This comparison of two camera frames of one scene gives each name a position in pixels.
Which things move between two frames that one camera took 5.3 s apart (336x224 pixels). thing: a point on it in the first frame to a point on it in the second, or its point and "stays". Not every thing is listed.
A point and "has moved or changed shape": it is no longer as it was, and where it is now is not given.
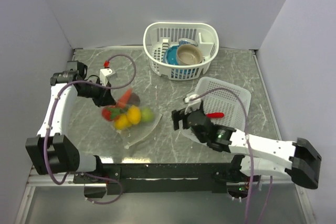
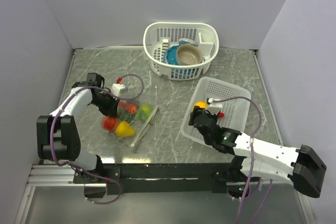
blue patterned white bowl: [187, 41] stays
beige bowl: [188, 54] stays
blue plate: [169, 55] stays
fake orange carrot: [124, 99] to [132, 108]
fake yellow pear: [122, 123] to [124, 129]
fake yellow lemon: [134, 114] has moved or changed shape
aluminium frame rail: [36, 180] stays
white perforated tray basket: [218, 96] stays
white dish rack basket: [181, 51] stays
